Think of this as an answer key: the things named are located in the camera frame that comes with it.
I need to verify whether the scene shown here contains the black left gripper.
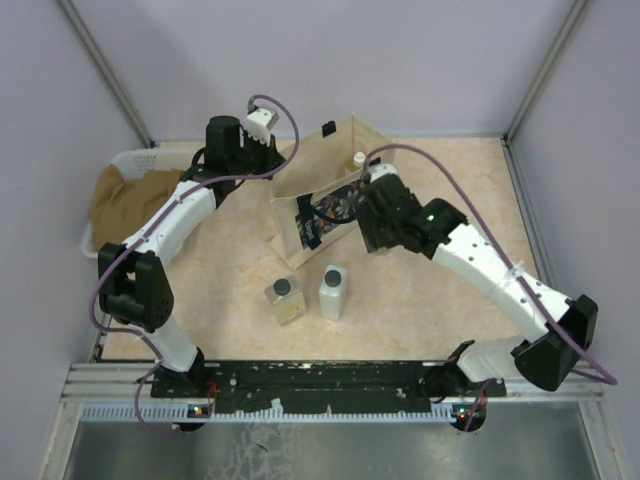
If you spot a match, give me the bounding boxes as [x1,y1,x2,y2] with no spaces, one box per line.
[228,128,285,180]

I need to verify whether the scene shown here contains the amber liquid clear bottle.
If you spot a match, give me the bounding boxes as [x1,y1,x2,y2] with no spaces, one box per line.
[342,151,366,176]

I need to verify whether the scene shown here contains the cream canvas tote bag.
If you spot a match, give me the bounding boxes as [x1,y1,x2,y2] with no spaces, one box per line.
[256,113,391,270]

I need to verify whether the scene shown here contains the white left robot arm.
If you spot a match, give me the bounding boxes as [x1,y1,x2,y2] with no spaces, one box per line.
[92,107,285,397]

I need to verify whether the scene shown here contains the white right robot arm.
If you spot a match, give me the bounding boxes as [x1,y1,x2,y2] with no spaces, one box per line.
[356,163,598,396]

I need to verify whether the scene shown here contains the white plastic basket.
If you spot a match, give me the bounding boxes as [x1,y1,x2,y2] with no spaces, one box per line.
[81,148,201,261]

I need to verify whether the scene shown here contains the white square bottle black cap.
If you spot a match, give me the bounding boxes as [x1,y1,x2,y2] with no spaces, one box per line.
[319,265,347,321]

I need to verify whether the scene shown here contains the brown cloth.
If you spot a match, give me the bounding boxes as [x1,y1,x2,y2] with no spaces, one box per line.
[89,165,182,251]

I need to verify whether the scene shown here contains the clear square bottle black cap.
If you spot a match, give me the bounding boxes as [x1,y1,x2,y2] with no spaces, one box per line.
[264,275,306,326]

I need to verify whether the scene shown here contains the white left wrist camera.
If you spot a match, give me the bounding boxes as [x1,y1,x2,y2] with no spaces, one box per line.
[245,106,279,145]

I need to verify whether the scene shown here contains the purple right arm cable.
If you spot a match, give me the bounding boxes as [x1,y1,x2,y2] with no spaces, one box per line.
[362,143,619,434]

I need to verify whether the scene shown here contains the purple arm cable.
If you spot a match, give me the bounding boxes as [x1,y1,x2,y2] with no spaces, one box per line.
[88,93,303,434]
[362,143,619,434]

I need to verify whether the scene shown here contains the aluminium frame rail right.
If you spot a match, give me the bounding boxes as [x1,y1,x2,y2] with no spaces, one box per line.
[502,0,591,146]

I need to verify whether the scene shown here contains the aluminium frame rail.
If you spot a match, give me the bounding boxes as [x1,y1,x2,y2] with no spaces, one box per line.
[502,0,591,146]
[53,0,157,148]

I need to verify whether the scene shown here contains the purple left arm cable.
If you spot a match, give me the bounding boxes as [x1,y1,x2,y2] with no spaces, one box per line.
[88,93,303,434]

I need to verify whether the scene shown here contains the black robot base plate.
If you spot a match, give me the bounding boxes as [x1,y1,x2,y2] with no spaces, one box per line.
[151,360,506,419]

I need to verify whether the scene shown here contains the aluminium frame rail left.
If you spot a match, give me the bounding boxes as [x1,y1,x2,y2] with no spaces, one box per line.
[53,0,157,148]

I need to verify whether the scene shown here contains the aluminium front frame rails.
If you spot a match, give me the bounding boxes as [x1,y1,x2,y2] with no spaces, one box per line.
[62,359,603,401]

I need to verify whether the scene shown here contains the white slotted cable duct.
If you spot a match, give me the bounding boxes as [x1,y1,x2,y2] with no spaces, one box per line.
[79,399,484,425]

